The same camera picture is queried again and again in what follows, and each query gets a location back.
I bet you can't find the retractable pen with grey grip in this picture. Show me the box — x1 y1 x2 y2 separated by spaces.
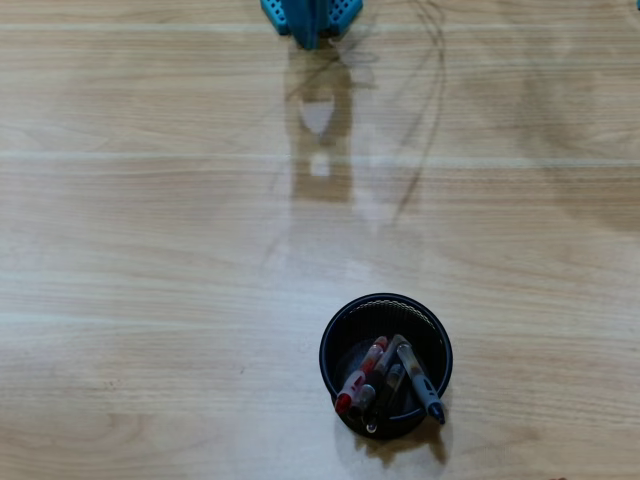
396 343 447 426

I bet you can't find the blue perforated robot base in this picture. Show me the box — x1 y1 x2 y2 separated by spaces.
259 0 366 37

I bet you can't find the black mesh pen holder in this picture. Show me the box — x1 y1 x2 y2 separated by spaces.
318 293 454 441

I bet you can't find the black retractable pen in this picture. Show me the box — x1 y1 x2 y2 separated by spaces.
364 363 406 434

